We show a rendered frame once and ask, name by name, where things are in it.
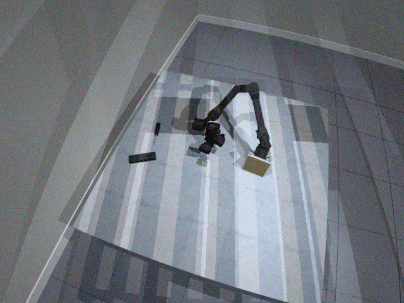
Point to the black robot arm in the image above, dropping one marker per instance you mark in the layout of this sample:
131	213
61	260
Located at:
262	149

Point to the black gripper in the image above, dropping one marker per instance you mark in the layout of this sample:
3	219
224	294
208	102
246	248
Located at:
207	146

